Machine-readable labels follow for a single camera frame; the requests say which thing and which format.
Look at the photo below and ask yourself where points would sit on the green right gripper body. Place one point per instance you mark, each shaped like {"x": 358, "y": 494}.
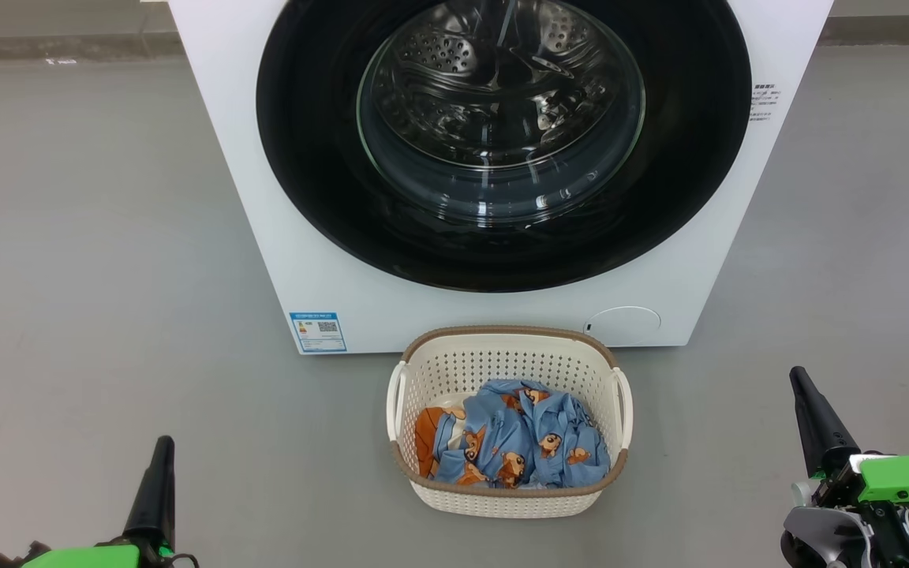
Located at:
{"x": 904, "y": 477}

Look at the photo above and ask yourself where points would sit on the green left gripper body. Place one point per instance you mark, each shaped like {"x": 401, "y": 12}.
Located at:
{"x": 84, "y": 558}

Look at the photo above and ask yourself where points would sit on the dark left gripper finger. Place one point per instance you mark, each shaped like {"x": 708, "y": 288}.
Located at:
{"x": 155, "y": 497}

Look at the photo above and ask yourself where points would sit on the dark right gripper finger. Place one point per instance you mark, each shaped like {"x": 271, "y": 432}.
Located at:
{"x": 821, "y": 430}

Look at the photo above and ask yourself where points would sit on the round black glass washer door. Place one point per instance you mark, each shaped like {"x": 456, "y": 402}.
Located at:
{"x": 312, "y": 158}

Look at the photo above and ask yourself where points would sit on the white front-load washing machine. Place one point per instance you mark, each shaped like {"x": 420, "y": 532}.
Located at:
{"x": 233, "y": 197}

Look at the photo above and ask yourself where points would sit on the perforated steel washer drum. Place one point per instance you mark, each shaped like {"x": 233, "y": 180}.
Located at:
{"x": 454, "y": 87}

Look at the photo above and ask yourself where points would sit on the round white filter cover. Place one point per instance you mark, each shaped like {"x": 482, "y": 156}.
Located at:
{"x": 624, "y": 326}

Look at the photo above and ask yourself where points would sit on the blue energy label sticker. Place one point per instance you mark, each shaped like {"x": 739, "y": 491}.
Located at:
{"x": 318, "y": 332}

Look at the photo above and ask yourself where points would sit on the cream perforated laundry basket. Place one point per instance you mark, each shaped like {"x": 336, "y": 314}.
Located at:
{"x": 502, "y": 359}

